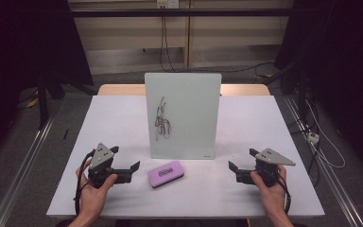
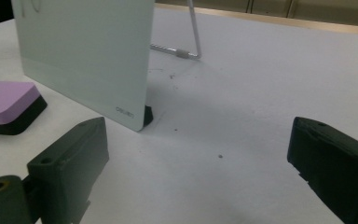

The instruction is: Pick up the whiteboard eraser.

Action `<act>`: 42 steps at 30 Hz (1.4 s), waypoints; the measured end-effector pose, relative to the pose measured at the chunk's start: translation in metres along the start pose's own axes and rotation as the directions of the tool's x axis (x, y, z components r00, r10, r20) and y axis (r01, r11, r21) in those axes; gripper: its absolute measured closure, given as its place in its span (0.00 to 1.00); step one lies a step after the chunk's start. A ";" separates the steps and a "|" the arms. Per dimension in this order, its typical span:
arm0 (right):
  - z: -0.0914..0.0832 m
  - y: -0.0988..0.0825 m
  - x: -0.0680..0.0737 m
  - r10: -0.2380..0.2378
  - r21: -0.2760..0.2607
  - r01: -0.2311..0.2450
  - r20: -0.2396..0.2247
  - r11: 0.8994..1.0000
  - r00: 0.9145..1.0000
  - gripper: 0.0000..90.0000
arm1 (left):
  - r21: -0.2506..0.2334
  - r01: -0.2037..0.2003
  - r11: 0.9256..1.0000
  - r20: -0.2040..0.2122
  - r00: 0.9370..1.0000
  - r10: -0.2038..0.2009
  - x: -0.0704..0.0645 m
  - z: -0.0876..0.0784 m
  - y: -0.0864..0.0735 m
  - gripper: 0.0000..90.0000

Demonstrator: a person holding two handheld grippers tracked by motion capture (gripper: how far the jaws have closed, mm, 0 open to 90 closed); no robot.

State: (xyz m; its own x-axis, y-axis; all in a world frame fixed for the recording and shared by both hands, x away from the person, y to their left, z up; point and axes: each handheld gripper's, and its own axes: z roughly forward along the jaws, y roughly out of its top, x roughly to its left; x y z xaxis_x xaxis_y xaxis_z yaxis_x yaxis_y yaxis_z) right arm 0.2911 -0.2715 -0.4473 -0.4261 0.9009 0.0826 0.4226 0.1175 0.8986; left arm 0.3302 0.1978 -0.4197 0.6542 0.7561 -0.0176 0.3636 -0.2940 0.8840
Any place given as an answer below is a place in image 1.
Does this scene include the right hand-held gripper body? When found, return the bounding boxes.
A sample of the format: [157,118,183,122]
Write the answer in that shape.
[252,148,297,188]

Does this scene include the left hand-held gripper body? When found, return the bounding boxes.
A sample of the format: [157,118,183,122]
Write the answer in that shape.
[87,142,121,189]

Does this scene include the purple whiteboard eraser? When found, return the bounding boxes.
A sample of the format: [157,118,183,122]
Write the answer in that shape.
[147,160,186,189]

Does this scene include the frosted glass whiteboard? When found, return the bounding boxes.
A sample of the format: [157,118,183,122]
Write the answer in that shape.
[144,72,223,161]

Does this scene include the person's right hand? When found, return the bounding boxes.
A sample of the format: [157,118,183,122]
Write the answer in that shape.
[250,164,289,219]

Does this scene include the person's left hand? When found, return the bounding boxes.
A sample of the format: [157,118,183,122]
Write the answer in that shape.
[75,159,119,219]

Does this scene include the white table cover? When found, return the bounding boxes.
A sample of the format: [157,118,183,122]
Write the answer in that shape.
[45,95,326,220]

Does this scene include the white power strip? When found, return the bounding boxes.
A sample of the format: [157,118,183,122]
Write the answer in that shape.
[306,131,320,145]

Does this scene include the wooden table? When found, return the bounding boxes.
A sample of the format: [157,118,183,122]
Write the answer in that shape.
[96,83,271,97]

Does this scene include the black metal stand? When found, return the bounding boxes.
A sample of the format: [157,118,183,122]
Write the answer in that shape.
[35,73,96,131]

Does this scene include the black curtain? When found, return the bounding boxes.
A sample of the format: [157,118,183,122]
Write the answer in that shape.
[273,0,363,183]
[0,0,95,168]

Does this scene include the black horizontal bar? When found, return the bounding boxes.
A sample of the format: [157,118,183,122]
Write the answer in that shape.
[70,8,295,18]

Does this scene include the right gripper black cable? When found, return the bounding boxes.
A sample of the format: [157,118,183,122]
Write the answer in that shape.
[273,171,293,216]

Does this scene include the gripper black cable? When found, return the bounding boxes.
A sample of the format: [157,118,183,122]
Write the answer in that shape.
[273,171,293,216]
[73,148,96,218]

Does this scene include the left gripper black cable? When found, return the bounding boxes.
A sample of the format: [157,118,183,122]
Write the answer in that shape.
[73,148,96,218]

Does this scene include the white cable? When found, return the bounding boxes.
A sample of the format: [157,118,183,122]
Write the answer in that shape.
[304,98,347,169]

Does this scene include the metal floor rail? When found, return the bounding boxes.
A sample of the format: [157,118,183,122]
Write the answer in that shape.
[284,94,363,227]
[0,114,56,227]

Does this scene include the black floor cable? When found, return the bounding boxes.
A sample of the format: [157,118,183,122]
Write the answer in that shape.
[142,47,276,75]

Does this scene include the black hanging wall cables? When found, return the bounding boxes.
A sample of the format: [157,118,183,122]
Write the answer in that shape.
[158,15,178,74]

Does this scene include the white wall socket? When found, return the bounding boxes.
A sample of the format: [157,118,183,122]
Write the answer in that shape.
[156,0,181,9]

